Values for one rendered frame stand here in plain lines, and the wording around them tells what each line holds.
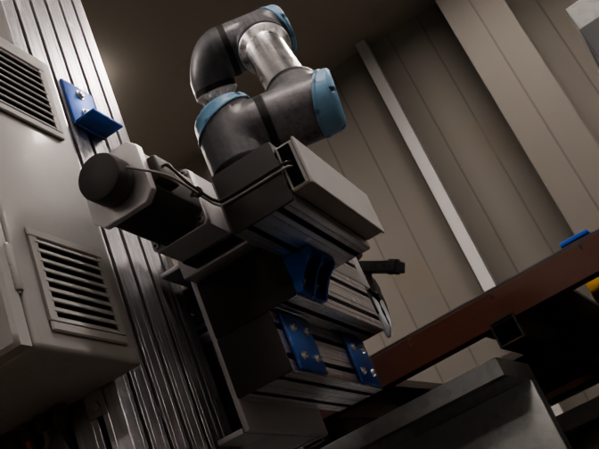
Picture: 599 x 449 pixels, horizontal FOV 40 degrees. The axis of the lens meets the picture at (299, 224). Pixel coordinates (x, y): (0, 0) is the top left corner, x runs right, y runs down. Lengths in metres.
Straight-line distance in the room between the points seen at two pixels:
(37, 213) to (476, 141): 3.79
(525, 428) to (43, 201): 0.89
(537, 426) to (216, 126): 0.74
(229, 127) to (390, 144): 3.37
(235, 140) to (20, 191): 0.52
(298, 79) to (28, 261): 0.69
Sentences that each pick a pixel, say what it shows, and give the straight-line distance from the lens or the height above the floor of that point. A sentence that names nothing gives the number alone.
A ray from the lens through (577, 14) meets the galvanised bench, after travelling 1.29.
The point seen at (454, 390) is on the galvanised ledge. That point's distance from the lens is 1.36.
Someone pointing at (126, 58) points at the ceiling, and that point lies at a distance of 4.39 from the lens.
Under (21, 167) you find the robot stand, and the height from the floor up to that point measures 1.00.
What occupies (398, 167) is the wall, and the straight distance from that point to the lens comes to 4.69.
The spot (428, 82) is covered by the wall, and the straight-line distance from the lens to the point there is 4.82.
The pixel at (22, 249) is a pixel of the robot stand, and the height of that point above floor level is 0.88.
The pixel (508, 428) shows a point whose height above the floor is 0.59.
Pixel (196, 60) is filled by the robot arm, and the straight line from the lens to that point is 1.82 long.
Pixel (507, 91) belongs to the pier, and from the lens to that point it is 4.35.
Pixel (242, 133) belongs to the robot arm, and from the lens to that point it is 1.41.
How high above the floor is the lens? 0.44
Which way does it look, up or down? 24 degrees up
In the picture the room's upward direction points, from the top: 24 degrees counter-clockwise
